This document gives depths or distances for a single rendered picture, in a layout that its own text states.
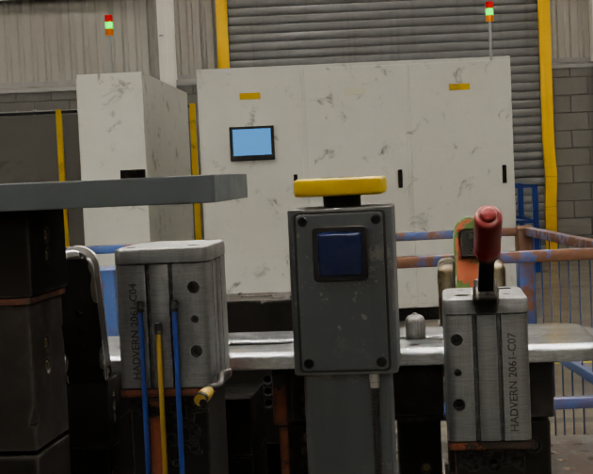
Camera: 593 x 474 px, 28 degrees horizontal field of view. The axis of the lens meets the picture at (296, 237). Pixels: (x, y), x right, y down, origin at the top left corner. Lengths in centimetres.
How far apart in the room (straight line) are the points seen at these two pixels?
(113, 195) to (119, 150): 833
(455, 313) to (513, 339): 5
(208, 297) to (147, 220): 811
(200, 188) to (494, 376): 32
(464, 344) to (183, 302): 23
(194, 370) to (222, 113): 812
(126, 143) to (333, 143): 158
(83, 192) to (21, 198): 4
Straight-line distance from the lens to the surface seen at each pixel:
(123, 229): 911
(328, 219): 78
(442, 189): 913
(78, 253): 104
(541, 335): 115
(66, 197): 78
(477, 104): 919
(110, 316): 307
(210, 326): 97
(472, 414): 96
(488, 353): 95
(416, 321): 115
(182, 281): 96
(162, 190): 76
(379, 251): 78
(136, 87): 910
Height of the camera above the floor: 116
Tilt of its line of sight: 3 degrees down
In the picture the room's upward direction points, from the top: 3 degrees counter-clockwise
